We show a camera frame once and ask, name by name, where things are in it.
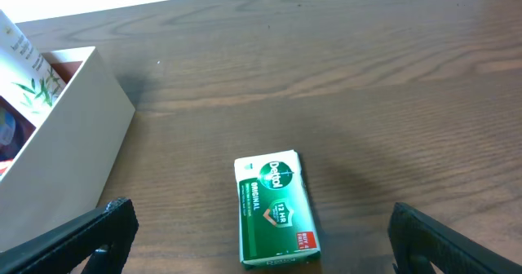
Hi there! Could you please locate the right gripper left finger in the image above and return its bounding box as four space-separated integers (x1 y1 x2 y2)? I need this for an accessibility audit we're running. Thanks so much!
1 197 139 273

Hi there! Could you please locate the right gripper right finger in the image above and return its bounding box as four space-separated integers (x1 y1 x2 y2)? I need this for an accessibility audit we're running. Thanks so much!
387 202 521 274

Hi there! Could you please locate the white cream tube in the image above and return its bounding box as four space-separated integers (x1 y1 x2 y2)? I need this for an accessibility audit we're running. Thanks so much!
1 13 66 127

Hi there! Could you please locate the clear soap pump bottle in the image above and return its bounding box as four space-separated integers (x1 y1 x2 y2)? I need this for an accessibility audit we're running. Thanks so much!
1 97 35 161

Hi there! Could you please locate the white box pink interior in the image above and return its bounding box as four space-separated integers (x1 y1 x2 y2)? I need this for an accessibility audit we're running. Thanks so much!
1 46 135 251

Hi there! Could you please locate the green soap box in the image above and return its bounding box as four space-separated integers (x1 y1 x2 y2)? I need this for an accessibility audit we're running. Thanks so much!
234 150 321 268

